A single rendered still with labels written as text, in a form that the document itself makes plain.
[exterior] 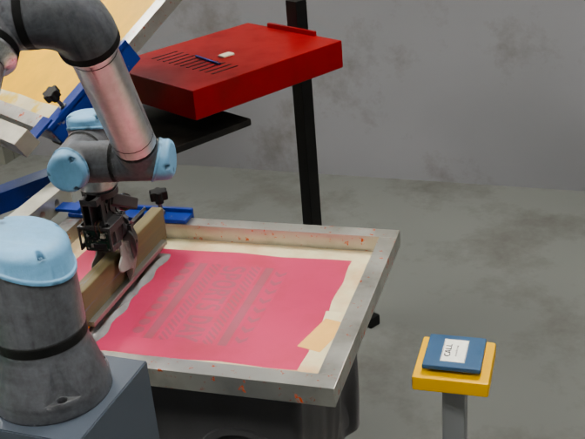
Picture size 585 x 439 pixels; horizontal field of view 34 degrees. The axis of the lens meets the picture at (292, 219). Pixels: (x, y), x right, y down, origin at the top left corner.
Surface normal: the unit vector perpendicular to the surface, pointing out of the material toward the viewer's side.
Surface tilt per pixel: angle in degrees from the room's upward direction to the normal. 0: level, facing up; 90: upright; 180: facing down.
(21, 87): 32
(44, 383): 73
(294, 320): 0
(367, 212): 0
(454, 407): 90
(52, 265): 87
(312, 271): 0
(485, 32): 90
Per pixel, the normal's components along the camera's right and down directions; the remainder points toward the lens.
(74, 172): -0.10, 0.46
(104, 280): 0.96, 0.06
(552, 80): -0.33, 0.43
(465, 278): -0.07, -0.90
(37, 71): -0.45, -0.58
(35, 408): -0.02, 0.14
